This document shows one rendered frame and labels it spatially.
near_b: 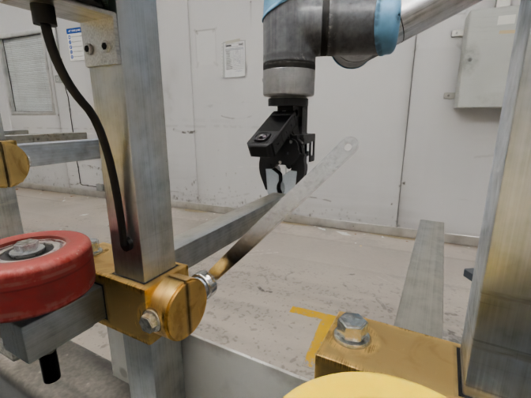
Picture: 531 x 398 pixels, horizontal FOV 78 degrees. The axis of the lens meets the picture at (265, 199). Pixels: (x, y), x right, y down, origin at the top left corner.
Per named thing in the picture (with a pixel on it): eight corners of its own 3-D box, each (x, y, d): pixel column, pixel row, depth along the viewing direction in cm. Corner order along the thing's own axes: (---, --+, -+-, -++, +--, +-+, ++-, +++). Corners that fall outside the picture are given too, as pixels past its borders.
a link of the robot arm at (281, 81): (303, 65, 51) (250, 69, 55) (302, 98, 52) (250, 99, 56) (321, 72, 58) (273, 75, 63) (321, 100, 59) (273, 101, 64)
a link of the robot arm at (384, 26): (392, 5, 58) (321, 8, 60) (411, -21, 47) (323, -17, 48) (387, 61, 60) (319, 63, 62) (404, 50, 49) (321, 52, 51)
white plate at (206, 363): (117, 372, 39) (107, 297, 36) (328, 486, 27) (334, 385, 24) (113, 375, 38) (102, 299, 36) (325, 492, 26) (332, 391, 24)
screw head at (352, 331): (339, 321, 21) (340, 306, 21) (372, 332, 20) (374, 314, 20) (329, 341, 19) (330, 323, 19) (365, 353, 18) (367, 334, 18)
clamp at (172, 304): (109, 284, 35) (103, 241, 34) (209, 320, 29) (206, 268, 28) (56, 310, 30) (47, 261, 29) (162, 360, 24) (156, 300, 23)
